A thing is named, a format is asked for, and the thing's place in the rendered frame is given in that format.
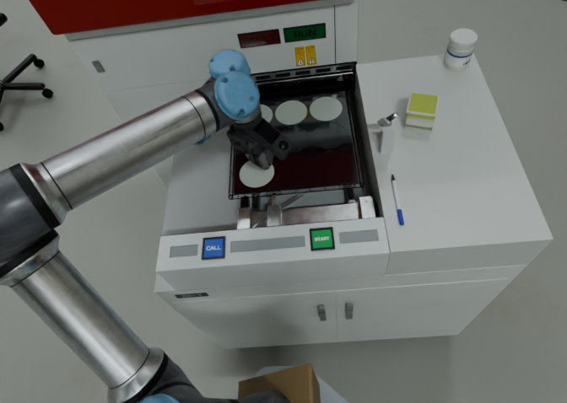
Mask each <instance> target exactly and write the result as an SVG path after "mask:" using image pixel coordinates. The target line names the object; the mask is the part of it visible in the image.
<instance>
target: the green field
mask: <svg viewBox="0 0 567 403"><path fill-rule="evenodd" d="M284 31H285V37H286V41H293V40H306V39H313V38H320V37H325V33H324V24H323V25H317V26H310V27H303V28H296V29H289V30H284Z"/></svg>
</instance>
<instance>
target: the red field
mask: <svg viewBox="0 0 567 403"><path fill-rule="evenodd" d="M239 37H240V43H241V47H247V46H259V45H266V44H272V43H279V38H278V31H270V32H263V33H256V34H250V35H239Z"/></svg>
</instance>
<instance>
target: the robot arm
mask: <svg viewBox="0 0 567 403"><path fill-rule="evenodd" d="M208 66H209V70H210V71H209V72H210V75H211V77H210V78H209V80H208V81H207V82H206V83H205V84H204V85H203V86H202V87H201V88H199V89H196V90H194V91H192V92H190V93H188V94H184V95H182V96H181V97H179V98H177V99H174V100H172V101H170V102H168V103H166V104H164V105H161V106H159V107H157V108H155V109H153V110H151V111H149V112H146V113H144V114H142V115H140V116H138V117H136V118H133V119H131V120H130V121H127V122H125V123H123V124H121V125H119V126H116V127H114V128H112V129H110V130H109V131H106V132H103V133H101V134H100V135H98V136H96V137H92V138H90V139H89V140H87V141H85V142H82V143H80V144H78V145H76V146H74V147H72V148H70V149H67V150H65V151H63V152H61V153H59V154H57V155H54V156H52V157H50V158H48V159H46V160H44V161H41V162H39V163H38V164H27V163H23V162H21V163H18V164H16V165H14V166H11V167H9V168H7V169H4V170H2V171H0V286H8V287H10V288H11V289H12V290H13V291H14V292H15V293H16V294H17V295H18V296H19V297H20V298H21V299H22V300H23V301H24V302H25V303H26V304H27V305H28V306H29V307H30V308H31V309H32V310H33V311H34V312H35V313H36V314H37V315H38V316H39V317H40V318H41V319H42V320H43V321H44V322H45V323H46V324H47V325H48V326H49V327H50V328H51V329H52V330H53V331H54V333H55V334H56V335H57V336H58V337H59V338H60V339H61V340H62V341H63V342H64V343H65V344H66V345H67V346H68V347H69V348H70V349H71V350H72V351H73V352H74V353H75V354H76V355H77V356H78V357H79V358H80V359H81V360H82V361H83V362H84V363H85V364H86V365H87V366H88V367H89V368H90V369H91V370H92V371H93V372H94V373H95V374H96V375H97V376H98V377H99V378H100V379H101V380H102V381H103V382H104V383H105V384H106V385H107V386H108V394H107V400H108V402H109V403H290V402H289V399H288V398H287V397H286V396H285V395H284V394H283V393H282V392H280V391H277V390H261V391H259V392H256V393H254V394H251V395H247V396H244V397H241V398H239V399H236V400H235V399H219V398H206V397H203V396H202V395H201V393H200V392H199V391H198V390H197V389H196V388H195V386H194V385H193V384H192V382H191V381H190V380H189V379H188V378H187V376H186V375H185V373H184V371H183V370H182V369H181V368H180V367H179V366H178V365H177V364H175V363H173V361H172V360H171V359H170V358H169V357H168V356H167V355H166V354H165V352H164V351H163V350H162V349H161V348H159V347H150V348H148V347H147V346H146V345H145V344H144V343H143V342H142V341H141V340H140V339H139V337H138V336H137V335H136V334H135V333H134V332H133V331H132V330H131V328H130V327H129V326H128V325H127V324H126V323H125V322H124V321H123V320H122V318H121V317H120V316H119V315H118V314H117V313H116V312H115V310H114V309H113V308H112V307H111V306H110V305H109V304H108V303H107V302H106V301H105V300H104V299H103V298H102V297H101V296H100V295H99V294H98V292H97V291H96V290H95V289H94V288H93V287H92V286H91V285H90V284H89V282H88V281H87V280H86V279H85V278H84V277H83V276H82V274H81V273H80V272H79V271H78V270H77V269H76V268H75V267H74V266H73V264H72V263H71V262H70V261H69V260H68V259H67V258H66V257H65V255H64V254H63V253H62V252H61V251H60V250H59V248H58V245H59V239H60V235H59V234H58V233H57V231H56V230H55V229H54V228H56V227H58V226H59V225H61V224H63V222H64V219H65V217H66V214H67V213H68V212H70V211H71V210H73V209H74V208H76V207H79V206H81V205H82V204H84V203H85V202H88V201H90V200H91V199H93V198H95V197H97V196H99V195H100V194H102V193H104V192H106V191H108V190H110V189H111V188H113V187H115V186H117V185H120V184H121V183H122V182H124V181H126V180H129V179H131V178H132V177H133V176H135V175H138V174H140V173H141V172H143V171H145V170H146V169H149V168H150V167H152V166H154V165H156V164H158V163H160V162H161V161H163V160H165V159H167V158H169V157H170V156H172V155H174V154H176V153H179V152H180V151H181V150H183V149H185V148H188V147H190V146H191V145H192V144H194V145H198V146H199V145H202V144H204V143H205V142H206V140H207V139H208V138H210V137H211V135H212V134H213V133H215V132H218V131H220V130H221V129H223V128H225V127H227V126H229V130H228V131H227V132H226V134H227V136H228V138H229V141H230V143H231V145H232V146H233V147H235V148H238V149H239V150H241V151H243V152H245V151H249V152H250V153H249V154H246V157H247V158H248V159H249V160H250V161H251V162H252V163H253V164H255V165H256V166H258V167H260V168H261V169H269V168H270V166H271V165H272V163H273V156H274V155H275V156H276V157H278V158H279V159H280V160H284V159H285V158H286V157H287V156H288V154H289V153H290V152H291V150H292V149H293V148H294V143H293V142H292V141H291V140H289V139H288V138H287V137H286V136H285V135H284V134H283V133H282V132H280V131H279V130H278V129H276V128H275V127H274V126H272V125H271V124H270V123H269V122H268V121H266V120H265V119H264V118H262V112H261V105H260V102H259V99H260V94H259V89H258V87H257V84H256V82H255V81H254V80H253V79H252V77H251V69H250V68H249V66H248V63H247V60H246V58H245V57H244V55H243V54H242V53H241V52H239V51H236V50H231V49H228V50H223V51H220V52H218V53H216V54H215V55H214V56H213V57H212V58H211V59H210V63H209V65H208ZM230 125H232V126H230ZM233 127H234V129H233ZM232 129H233V130H232ZM231 140H232V141H231ZM58 221H59V222H58Z"/></svg>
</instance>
